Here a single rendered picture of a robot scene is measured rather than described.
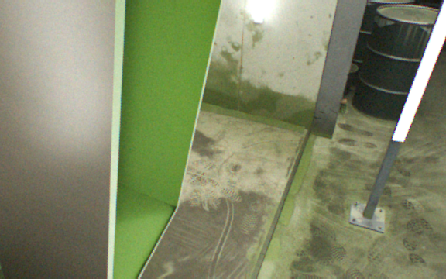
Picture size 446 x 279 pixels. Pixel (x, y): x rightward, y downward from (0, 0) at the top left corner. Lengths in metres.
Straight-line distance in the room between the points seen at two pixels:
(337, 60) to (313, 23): 0.32
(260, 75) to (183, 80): 1.72
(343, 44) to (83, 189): 2.23
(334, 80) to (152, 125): 1.73
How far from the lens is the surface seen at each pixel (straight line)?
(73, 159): 0.70
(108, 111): 0.58
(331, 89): 2.81
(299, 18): 2.67
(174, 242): 2.02
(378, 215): 2.42
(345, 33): 2.66
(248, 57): 2.86
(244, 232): 2.06
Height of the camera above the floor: 1.61
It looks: 35 degrees down
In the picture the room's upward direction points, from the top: 1 degrees clockwise
